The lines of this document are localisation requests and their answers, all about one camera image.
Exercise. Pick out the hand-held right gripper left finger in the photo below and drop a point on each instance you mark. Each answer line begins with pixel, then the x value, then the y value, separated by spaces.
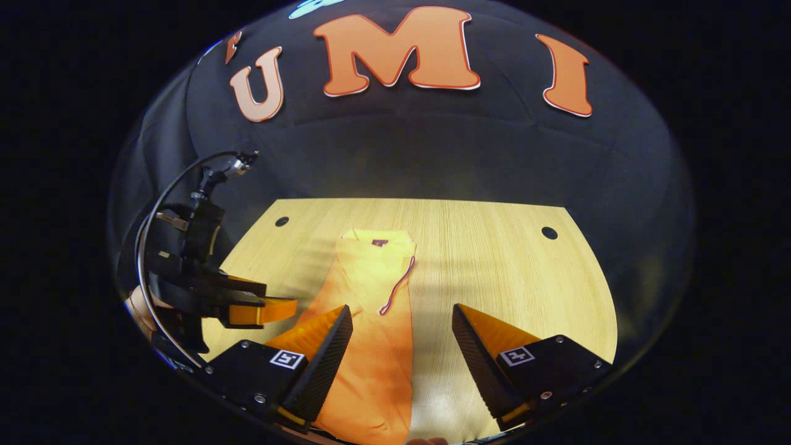
pixel 321 364

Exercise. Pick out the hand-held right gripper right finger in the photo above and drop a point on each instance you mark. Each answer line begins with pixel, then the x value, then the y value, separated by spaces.
pixel 482 364

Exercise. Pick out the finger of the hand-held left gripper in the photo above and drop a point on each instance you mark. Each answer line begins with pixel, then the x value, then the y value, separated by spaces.
pixel 259 312
pixel 238 284

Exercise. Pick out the orange T-shirt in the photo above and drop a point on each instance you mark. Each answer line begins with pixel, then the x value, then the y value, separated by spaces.
pixel 377 278

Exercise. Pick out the dark grey side cloth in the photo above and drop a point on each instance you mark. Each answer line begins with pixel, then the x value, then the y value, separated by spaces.
pixel 154 142

